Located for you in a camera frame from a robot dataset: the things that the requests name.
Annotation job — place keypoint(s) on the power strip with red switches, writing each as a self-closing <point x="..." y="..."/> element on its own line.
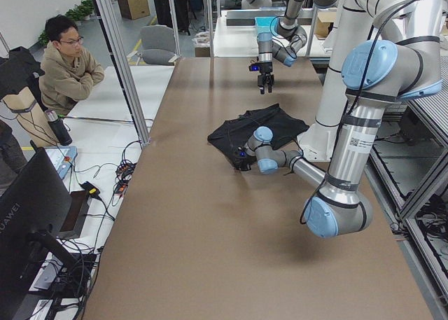
<point x="123" y="175"/>

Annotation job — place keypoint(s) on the black graphic t-shirt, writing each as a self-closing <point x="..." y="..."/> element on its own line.
<point x="276" y="125"/>

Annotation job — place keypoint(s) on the black huawei monitor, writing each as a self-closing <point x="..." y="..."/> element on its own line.
<point x="33" y="210"/>

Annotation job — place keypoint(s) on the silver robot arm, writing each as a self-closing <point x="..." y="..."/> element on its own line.
<point x="385" y="51"/>
<point x="281" y="42"/>

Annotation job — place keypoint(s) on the black water bottle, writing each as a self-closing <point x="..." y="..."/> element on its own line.
<point x="57" y="126"/>

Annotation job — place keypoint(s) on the man in beige hoodie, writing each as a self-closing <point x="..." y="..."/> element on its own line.
<point x="70" y="70"/>

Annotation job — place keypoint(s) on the teach pendant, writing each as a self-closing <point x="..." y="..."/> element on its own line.
<point x="62" y="158"/>

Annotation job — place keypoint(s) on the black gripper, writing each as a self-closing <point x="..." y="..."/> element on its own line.
<point x="266" y="71"/>
<point x="242" y="163"/>

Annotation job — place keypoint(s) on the grey office chair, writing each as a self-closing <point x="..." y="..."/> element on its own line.
<point x="158" y="46"/>

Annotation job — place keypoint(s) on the aluminium frame post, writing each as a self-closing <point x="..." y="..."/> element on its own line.
<point x="114" y="43"/>

